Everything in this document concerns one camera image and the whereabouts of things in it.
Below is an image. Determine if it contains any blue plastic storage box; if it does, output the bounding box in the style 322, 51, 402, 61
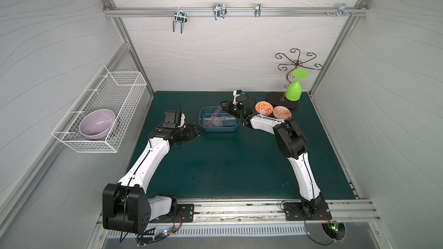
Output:
198, 106, 240, 133

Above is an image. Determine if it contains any dark straight stencil ruler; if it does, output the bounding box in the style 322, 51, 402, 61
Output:
206, 106, 223, 126

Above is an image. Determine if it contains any blue semicircle protractor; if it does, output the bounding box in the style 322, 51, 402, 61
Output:
208, 118, 224, 127

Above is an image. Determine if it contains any clear stencil template ruler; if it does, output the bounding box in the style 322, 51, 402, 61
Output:
203, 116, 238, 127

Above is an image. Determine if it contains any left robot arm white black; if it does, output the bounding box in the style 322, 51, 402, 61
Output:
102, 123, 201, 235

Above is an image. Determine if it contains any orange patterned bowl left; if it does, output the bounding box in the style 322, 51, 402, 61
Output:
255, 101, 273, 116

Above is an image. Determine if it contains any orange patterned bowl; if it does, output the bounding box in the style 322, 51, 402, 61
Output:
255, 101, 273, 116
273, 106, 292, 120

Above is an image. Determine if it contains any black metal cup stand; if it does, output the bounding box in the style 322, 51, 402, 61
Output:
266, 48, 323, 110

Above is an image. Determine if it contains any orange patterned bowl right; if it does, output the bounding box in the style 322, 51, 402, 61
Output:
273, 106, 292, 120

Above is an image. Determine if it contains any green table mat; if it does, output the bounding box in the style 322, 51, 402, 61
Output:
147, 93, 355, 199

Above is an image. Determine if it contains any green plastic goblet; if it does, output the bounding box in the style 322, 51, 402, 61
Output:
285, 69, 309, 101

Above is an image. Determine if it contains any purple bowl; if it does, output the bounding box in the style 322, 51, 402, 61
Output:
78, 109, 116, 141

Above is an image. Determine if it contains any metal double hook centre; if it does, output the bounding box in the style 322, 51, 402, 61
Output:
212, 3, 227, 20

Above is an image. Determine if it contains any metal double hook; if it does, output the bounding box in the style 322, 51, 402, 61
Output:
212, 3, 227, 20
173, 10, 188, 33

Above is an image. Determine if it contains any metal single hook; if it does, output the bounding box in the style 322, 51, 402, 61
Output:
254, 3, 261, 18

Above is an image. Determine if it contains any metal double hook left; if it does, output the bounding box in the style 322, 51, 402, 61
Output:
173, 10, 188, 33

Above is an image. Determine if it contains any metal hook right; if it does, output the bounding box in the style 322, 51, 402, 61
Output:
325, 4, 356, 18

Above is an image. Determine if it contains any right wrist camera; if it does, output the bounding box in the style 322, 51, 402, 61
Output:
233, 90, 250, 110

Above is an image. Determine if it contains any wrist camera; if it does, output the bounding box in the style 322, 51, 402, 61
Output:
162, 101, 186, 129
233, 90, 250, 110

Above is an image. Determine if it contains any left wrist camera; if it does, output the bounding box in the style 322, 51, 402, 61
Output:
162, 101, 186, 129

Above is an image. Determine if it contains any white wire basket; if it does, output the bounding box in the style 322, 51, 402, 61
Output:
51, 66, 147, 153

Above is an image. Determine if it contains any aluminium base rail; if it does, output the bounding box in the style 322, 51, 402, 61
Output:
166, 198, 381, 225

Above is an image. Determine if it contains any white slotted cable duct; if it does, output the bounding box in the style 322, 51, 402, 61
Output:
105, 224, 310, 239

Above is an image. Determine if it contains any aluminium top rail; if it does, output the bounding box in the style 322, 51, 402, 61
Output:
104, 6, 370, 18

